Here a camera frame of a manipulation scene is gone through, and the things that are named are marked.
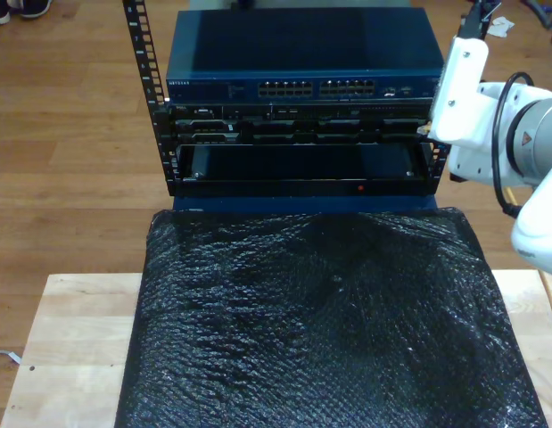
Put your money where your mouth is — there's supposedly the yellow network cable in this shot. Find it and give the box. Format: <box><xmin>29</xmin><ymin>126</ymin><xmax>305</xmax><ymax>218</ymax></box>
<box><xmin>416</xmin><ymin>124</ymin><xmax>552</xmax><ymax>335</ymax></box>

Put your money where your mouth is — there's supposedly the white crumpled paper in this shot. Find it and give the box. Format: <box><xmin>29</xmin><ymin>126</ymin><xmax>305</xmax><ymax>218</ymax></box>
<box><xmin>488</xmin><ymin>16</ymin><xmax>516</xmax><ymax>39</ymax></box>

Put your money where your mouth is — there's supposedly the black rack server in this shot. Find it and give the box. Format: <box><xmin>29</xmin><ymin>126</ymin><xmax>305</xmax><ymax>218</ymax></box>
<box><xmin>166</xmin><ymin>102</ymin><xmax>435</xmax><ymax>146</ymax></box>

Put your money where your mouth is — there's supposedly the blue base panel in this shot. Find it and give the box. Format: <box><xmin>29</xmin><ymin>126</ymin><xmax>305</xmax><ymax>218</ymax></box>
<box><xmin>172</xmin><ymin>194</ymin><xmax>440</xmax><ymax>215</ymax></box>

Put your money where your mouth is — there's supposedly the black bubble-wrap mat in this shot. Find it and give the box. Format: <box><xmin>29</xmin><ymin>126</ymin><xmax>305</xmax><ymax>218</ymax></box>
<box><xmin>113</xmin><ymin>205</ymin><xmax>551</xmax><ymax>428</ymax></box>

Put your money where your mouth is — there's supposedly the blue network switch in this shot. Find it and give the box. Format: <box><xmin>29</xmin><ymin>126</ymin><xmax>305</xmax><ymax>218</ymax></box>
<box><xmin>165</xmin><ymin>6</ymin><xmax>450</xmax><ymax>104</ymax></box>

